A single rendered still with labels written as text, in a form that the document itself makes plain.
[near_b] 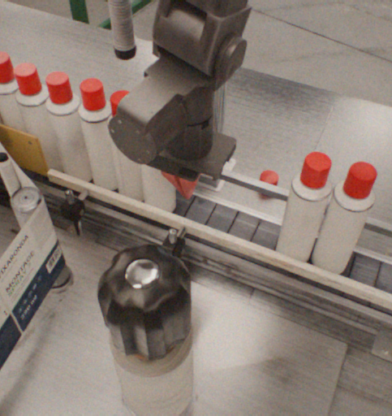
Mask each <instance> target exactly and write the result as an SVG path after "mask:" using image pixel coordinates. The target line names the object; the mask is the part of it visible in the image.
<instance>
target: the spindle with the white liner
mask: <svg viewBox="0 0 392 416"><path fill-rule="evenodd" d="M97 297H98V300H99V305H100V307H101V312H102V316H103V319H104V322H105V325H106V328H108V329H109V344H110V352H111V353H112V356H113V358H114V364H115V367H116V370H117V373H118V379H119V382H120V384H121V387H122V394H123V403H124V407H126V409H125V410H126V411H127V414H128V416H189V415H190V414H191V412H192V408H193V405H194V404H195V399H196V391H195V382H193V377H192V371H193V360H192V358H193V327H192V322H191V303H192V301H191V276H190V274H189V272H188V270H187V268H186V266H185V265H184V263H183V262H182V261H181V260H180V259H179V258H177V257H174V255H171V254H168V253H166V252H165V251H164V249H163V248H162V247H161V246H159V245H153V244H146V245H143V246H141V247H138V248H125V249H123V250H121V251H120V252H118V253H117V255H116V256H114V257H113V258H112V260H111V266H110V267H109V268H108V269H107V270H106V271H104V272H103V273H102V275H101V277H100V279H99V283H98V288H97Z"/></svg>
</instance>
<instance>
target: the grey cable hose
mask: <svg viewBox="0 0 392 416"><path fill-rule="evenodd" d="M108 3H109V8H110V20H111V26H112V33H113V40H114V44H113V51H114V54H115V57H116V58H117V59H121V60H129V59H133V58H134V57H135V56H136V51H137V48H136V43H135V37H134V28H133V19H132V10H131V0H108Z"/></svg>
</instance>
